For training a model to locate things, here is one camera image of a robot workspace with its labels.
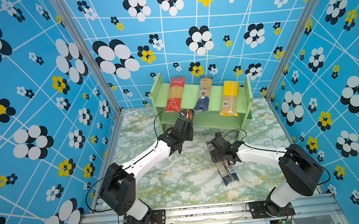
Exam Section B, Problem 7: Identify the red spaghetti package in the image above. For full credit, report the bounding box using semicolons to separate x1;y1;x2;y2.
164;77;186;112

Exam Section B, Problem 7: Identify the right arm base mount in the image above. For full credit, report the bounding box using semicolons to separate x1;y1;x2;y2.
245;198;295;219

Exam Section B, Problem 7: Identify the aluminium corner post left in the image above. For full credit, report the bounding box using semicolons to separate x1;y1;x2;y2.
50;0;122;116

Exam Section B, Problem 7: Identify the blue yellow spaghetti package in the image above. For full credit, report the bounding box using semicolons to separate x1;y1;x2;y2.
194;76;213;112

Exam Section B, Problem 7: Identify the green wooden shelf unit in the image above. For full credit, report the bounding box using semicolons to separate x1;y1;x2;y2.
149;73;253;131

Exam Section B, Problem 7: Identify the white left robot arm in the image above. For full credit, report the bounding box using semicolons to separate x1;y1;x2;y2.
99;116;194;224

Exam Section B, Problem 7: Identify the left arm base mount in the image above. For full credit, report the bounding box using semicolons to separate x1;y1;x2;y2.
123;208;166;224

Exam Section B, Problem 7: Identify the aluminium corner post right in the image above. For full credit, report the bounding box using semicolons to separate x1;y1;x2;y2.
265;0;320;103

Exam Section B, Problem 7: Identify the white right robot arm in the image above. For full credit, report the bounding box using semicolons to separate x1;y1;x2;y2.
211;133;324;216

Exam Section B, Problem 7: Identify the aluminium corner post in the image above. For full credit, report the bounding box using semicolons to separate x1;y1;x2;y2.
265;0;320;103
50;0;122;116

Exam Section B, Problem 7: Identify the dark blue spaghetti package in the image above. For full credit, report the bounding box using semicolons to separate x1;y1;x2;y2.
181;109;195;120

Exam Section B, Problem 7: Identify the clear blue spaghetti package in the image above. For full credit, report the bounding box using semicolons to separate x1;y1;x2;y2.
206;141;239;186

